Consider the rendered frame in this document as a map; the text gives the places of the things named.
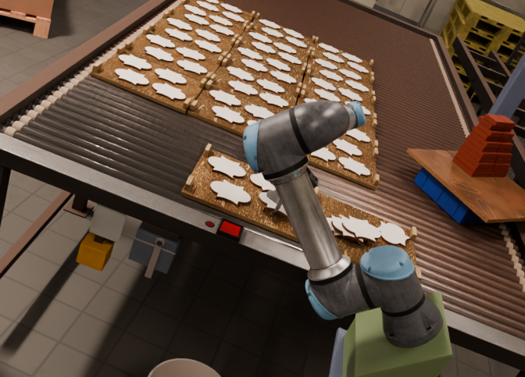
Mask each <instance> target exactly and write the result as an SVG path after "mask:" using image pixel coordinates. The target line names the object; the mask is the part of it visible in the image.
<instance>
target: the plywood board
mask: <svg viewBox="0 0 525 377"><path fill-rule="evenodd" d="M406 152H407V153H408V154H409V155H411V156H412V157H413V158H414V159H415V160H416V161H417V162H418V163H420V164H421V165H422V167H424V168H425V169H426V170H427V171H428V172H429V173H430V174H431V175H433V176H434V177H435V178H436V179H437V180H438V181H440V182H441V183H442V184H443V185H444V186H445V187H446V188H448V189H449V190H450V191H451V192H452V193H453V194H454V195H455V196H456V197H457V198H458V199H459V200H460V201H462V202H463V203H464V204H465V205H466V206H467V207H468V208H470V209H471V210H472V211H473V212H474V213H475V214H477V215H478V216H479V217H480V218H481V219H482V220H484V221H485V222H486V223H493V222H520V221H525V190H524V189H523V188H522V187H521V186H519V185H518V184H517V183H515V182H514V181H513V180H511V179H510V178H509V177H507V176H505V177H472V176H470V175H469V174H467V173H466V172H465V171H464V170H462V169H461V168H460V167H459V166H458V165H456V164H455V163H454V162H453V161H452V160H453V158H454V157H455V155H456V153H458V152H457V151H442V150H427V149H412V148H408V149H407V151H406Z"/></svg>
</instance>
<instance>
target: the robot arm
mask: <svg viewBox="0 0 525 377"><path fill-rule="evenodd" d="M365 124H366V117H365V114H364V112H363V108H362V106H361V105H360V103H359V102H358V101H354V102H351V103H348V104H347V105H342V104H340V103H339V102H336V101H311V102H306V103H303V104H300V105H296V106H295V107H293V108H290V109H287V110H285V111H283V112H279V113H277V114H275V115H273V116H270V117H267V118H265V119H260V120H259V121H258V122H256V123H253V124H251V125H249V126H247V127H246V128H245V131H244V136H243V141H244V149H245V155H246V158H247V161H248V164H249V166H250V168H251V169H252V171H253V172H254V173H258V174H260V173H262V175H263V178H264V180H266V181H268V182H270V183H271V184H272V185H274V187H275V189H276V190H269V191H268V192H267V194H266V196H267V197H268V198H269V199H270V200H272V201H273V202H275V203H276V204H277V205H276V207H275V209H274V212H277V211H278V210H279V209H280V207H281V205H283V206H284V210H285V211H286V214H287V216H288V218H289V221H290V223H291V225H292V228H293V230H294V231H295V235H296V237H297V238H298V242H299V243H300V245H301V248H302V250H303V252H304V255H305V257H306V260H307V262H308V263H309V267H310V269H309V271H308V273H307V276H308V279H307V280H306V282H305V289H306V293H307V294H308V296H309V301H310V303H311V305H312V307H313V308H314V310H315V311H316V313H317V314H318V315H319V316H320V317H321V318H323V319H325V320H333V319H336V318H344V317H345V316H347V315H352V314H355V313H358V312H361V311H365V310H368V309H371V308H375V307H379V306H380V309H381V310H382V322H383V331H384V334H385V336H386V338H387V340H388V341H389V342H390V343H391V344H393V345H395V346H396V347H404V348H409V347H418V346H420V345H423V344H425V343H427V342H429V341H430V340H432V339H433V338H434V337H435V336H436V335H437V334H438V333H439V332H440V330H441V327H442V325H443V318H442V316H441V313H440V311H439V309H438V307H437V306H436V305H435V304H434V303H433V302H432V301H431V300H430V299H429V298H428V297H427V296H426V295H425V293H424V291H423V287H422V286H421V283H420V281H419V278H418V276H417V274H416V271H415V267H414V264H413V263H412V261H411V260H410V258H409V256H408V254H407V253H406V252H405V251H404V250H403V249H401V248H400V247H396V246H391V245H384V246H379V247H375V248H372V249H370V250H368V253H365V254H364V255H363V256H362V257H361V259H360V263H357V264H354V265H353V264H352V261H351V259H350V257H348V256H346V255H343V254H342V253H341V251H340V249H339V247H338V244H337V242H336V240H335V238H334V235H333V233H332V230H331V228H330V225H329V223H328V221H327V218H326V216H325V214H324V212H323V209H322V207H321V204H320V202H319V199H318V197H317V196H316V192H315V190H314V188H315V187H317V185H318V182H319V180H318V179H317V178H316V176H315V175H314V174H313V173H312V172H311V171H310V169H309V168H308V167H307V165H308V163H309V160H308V157H307V155H308V154H311V153H313V152H315V151H318V150H319V149H321V148H324V147H326V146H327V145H328V144H330V143H332V142H333V141H335V140H337V139H338V138H339V137H341V136H343V135H344V134H345V132H347V131H349V130H354V129H357V128H359V127H360V126H363V125H365Z"/></svg>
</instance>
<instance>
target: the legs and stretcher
mask: <svg viewBox="0 0 525 377"><path fill-rule="evenodd" d="M72 196H73V194H72V193H70V192H67V191H65V190H63V191H62V192H61V193H60V195H59V196H58V197H57V198H56V199H55V200H54V201H53V202H52V203H51V204H50V205H49V206H48V207H47V208H46V209H45V211H44V212H43V213H42V214H41V215H40V216H39V217H38V218H37V219H36V221H35V222H34V223H33V224H32V225H31V226H30V227H29V228H28V230H27V231H26V232H25V233H24V234H23V235H22V236H21V237H20V238H19V239H18V241H17V242H15V243H14V245H13V246H12V247H11V248H10V249H9V250H8V251H7V252H6V253H5V254H4V256H3V257H2V258H1V259H0V279H1V278H2V277H3V276H4V275H5V274H6V272H7V271H8V270H9V269H10V268H11V267H12V265H13V264H14V263H15V262H16V260H17V259H18V258H19V257H20V256H21V255H22V253H23V252H24V251H25V250H26V249H27V248H28V247H29V246H30V245H31V244H32V242H33V241H34V240H35V239H36V238H37V236H38V235H39V234H40V233H41V232H42V230H43V229H44V228H45V227H46V226H47V225H48V224H49V223H50V222H51V221H52V219H53V218H54V217H55V216H56V215H57V214H58V212H59V211H60V210H61V209H62V208H63V206H64V205H65V204H66V203H67V202H68V200H69V199H70V198H71V197H72ZM93 207H94V206H93V205H90V204H88V199H85V198H83V197H80V196H77V195H76V194H75V196H74V198H72V200H71V201H70V202H69V203H68V204H67V206H66V207H65V208H64V209H63V210H64V211H67V212H70V213H72V214H74V215H78V216H80V217H82V218H84V219H85V218H86V217H87V215H88V214H89V212H90V211H91V210H92V209H93Z"/></svg>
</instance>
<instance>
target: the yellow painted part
mask: <svg viewBox="0 0 525 377"><path fill-rule="evenodd" d="M114 243H115V242H114V241H112V240H108V239H106V238H104V237H100V236H99V235H96V234H94V233H91V232H89V233H88V235H87V236H86V237H85V238H84V240H83V241H82V242H81V244H80V248H79V251H78V255H77V260H76V262H78V263H81V264H82V265H86V266H88V267H90V268H93V269H96V270H98V271H102V270H103V269H104V267H105V265H106V263H107V262H108V260H109V259H110V256H111V253H112V251H113V246H114Z"/></svg>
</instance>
